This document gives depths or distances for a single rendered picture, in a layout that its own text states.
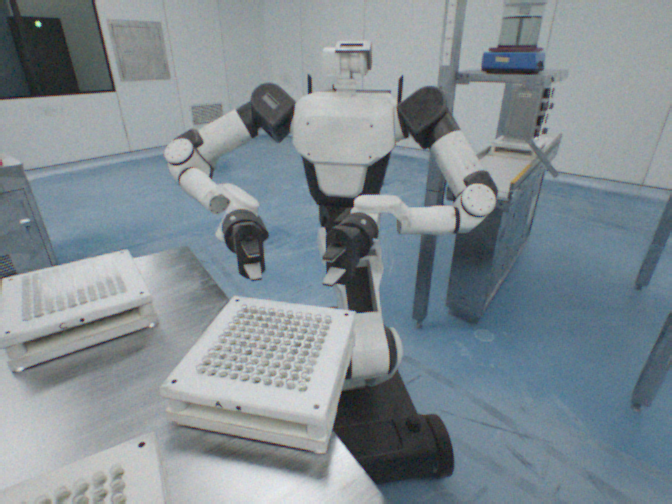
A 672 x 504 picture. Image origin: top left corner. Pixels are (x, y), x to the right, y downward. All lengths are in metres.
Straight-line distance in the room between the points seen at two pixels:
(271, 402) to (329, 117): 0.71
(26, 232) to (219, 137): 1.94
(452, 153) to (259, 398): 0.72
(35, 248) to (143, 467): 2.48
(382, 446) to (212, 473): 0.87
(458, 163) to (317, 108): 0.38
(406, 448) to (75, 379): 0.97
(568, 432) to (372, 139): 1.38
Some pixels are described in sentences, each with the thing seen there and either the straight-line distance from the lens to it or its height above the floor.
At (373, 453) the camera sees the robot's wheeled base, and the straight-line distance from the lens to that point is 1.40.
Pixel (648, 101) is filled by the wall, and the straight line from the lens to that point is 4.99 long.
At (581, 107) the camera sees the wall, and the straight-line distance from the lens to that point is 5.06.
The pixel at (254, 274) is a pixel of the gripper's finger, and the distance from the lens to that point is 0.80.
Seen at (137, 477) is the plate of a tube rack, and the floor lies 0.89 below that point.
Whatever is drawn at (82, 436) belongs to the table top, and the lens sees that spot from 0.73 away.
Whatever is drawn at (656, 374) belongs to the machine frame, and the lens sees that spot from 2.00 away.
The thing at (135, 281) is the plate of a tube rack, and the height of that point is 0.89.
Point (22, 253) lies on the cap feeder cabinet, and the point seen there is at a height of 0.26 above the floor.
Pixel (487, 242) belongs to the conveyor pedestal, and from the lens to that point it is 2.04.
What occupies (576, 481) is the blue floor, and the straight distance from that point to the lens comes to 1.77.
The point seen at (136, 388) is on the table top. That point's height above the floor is 0.82.
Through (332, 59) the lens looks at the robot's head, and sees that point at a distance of 1.09.
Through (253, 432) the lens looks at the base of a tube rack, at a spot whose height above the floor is 0.84.
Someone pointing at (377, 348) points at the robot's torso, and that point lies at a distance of 1.10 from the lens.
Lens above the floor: 1.32
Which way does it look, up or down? 27 degrees down
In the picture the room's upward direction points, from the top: straight up
